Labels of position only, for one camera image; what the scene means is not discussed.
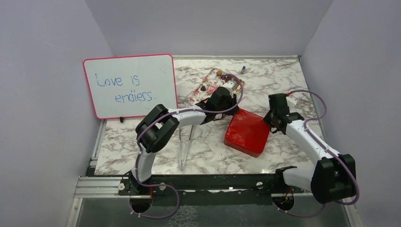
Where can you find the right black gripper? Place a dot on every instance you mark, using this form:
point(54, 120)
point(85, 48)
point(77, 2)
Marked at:
point(267, 119)

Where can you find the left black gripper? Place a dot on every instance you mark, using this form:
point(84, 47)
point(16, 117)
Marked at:
point(231, 100)

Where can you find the red tin lid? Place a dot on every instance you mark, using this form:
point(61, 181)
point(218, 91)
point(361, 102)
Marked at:
point(248, 133)

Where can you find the metal serving tongs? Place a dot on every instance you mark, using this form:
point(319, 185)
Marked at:
point(184, 153)

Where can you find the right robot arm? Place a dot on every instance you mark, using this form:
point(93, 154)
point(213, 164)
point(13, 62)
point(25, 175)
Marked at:
point(333, 177)

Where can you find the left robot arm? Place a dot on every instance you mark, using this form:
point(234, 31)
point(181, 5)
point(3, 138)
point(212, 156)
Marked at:
point(157, 128)

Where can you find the floral rectangular tray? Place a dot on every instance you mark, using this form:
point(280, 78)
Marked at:
point(214, 79)

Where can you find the pink framed whiteboard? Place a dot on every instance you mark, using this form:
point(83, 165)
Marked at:
point(131, 86)

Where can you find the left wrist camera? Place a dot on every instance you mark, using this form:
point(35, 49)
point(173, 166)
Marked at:
point(231, 85)

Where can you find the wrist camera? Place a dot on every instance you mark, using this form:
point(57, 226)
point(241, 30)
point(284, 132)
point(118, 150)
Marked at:
point(231, 85)
point(291, 102)

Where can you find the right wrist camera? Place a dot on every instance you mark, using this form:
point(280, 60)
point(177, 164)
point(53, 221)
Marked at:
point(291, 102)

